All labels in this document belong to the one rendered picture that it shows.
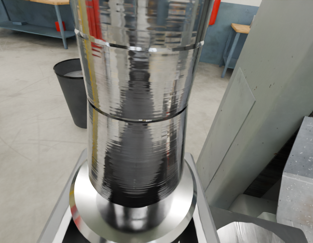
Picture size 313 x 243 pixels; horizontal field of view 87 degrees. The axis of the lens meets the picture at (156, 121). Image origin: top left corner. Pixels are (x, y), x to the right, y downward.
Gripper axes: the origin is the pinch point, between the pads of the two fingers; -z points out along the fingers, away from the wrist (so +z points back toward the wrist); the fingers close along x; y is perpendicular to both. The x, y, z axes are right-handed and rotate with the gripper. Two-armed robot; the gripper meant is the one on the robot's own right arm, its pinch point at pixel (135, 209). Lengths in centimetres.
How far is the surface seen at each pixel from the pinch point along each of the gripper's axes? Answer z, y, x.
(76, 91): -133, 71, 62
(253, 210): -21, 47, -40
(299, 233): -1.8, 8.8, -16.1
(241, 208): -22, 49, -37
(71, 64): -171, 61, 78
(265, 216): -14, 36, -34
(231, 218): -3.0, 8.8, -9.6
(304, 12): -39, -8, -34
